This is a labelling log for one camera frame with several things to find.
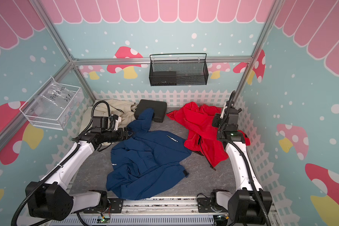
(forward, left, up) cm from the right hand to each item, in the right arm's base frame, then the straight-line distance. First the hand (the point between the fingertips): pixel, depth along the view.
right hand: (218, 114), depth 79 cm
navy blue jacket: (-19, +41, -22) cm, 51 cm away
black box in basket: (+31, +32, +4) cm, 45 cm away
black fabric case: (+31, +38, -25) cm, 55 cm away
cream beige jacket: (+25, +65, -20) cm, 72 cm away
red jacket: (-8, +9, -10) cm, 15 cm away
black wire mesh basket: (+33, +22, +9) cm, 41 cm away
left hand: (-8, +51, -8) cm, 53 cm away
